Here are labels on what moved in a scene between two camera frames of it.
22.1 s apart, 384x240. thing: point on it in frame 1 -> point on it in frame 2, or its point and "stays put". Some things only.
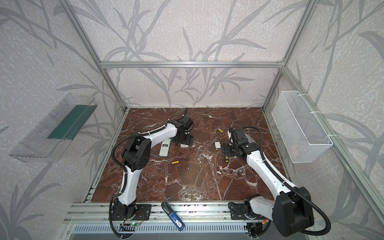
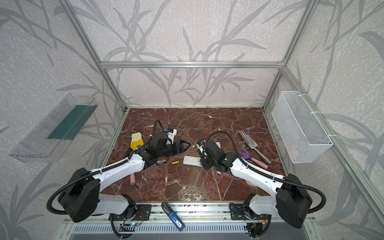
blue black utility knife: (176, 221) stays put
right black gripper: (226, 149) -> (205, 162)
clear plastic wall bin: (45, 139) stays put
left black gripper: (186, 140) -> (174, 148)
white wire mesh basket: (304, 137) stays put
